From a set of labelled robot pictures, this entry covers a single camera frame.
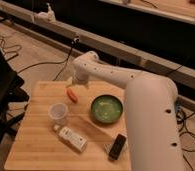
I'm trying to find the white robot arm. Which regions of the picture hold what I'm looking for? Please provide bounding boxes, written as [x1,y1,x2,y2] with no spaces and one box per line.
[73,51,185,171]

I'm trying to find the green ceramic bowl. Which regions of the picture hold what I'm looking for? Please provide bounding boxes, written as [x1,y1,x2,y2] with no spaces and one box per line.
[90,94,123,124]

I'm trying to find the clear plastic cup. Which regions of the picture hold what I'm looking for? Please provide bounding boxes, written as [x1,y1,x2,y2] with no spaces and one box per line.
[48,103,68,126]

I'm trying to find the white small bottle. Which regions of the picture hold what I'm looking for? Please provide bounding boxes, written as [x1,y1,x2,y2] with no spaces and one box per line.
[53,124,87,153]

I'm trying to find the black chair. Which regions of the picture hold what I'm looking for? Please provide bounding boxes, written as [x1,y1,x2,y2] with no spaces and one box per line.
[0,29,30,161]

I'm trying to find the clear plastic wrapper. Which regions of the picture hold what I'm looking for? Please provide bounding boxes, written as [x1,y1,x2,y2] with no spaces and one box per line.
[104,142,128,155]

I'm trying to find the black remote control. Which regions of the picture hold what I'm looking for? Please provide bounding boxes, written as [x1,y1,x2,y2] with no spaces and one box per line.
[108,134,126,160]

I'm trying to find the black cable on floor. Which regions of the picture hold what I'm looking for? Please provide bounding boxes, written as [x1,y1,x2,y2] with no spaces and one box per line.
[17,37,81,82]

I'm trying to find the grey metal rail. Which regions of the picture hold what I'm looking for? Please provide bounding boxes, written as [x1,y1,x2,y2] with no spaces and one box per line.
[0,0,195,104]

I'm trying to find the white object on rail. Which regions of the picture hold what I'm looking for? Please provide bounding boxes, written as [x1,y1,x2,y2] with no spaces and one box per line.
[35,3,56,22]

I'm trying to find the black cables at right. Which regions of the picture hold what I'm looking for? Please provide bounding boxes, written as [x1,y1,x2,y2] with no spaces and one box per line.
[175,103,195,171]

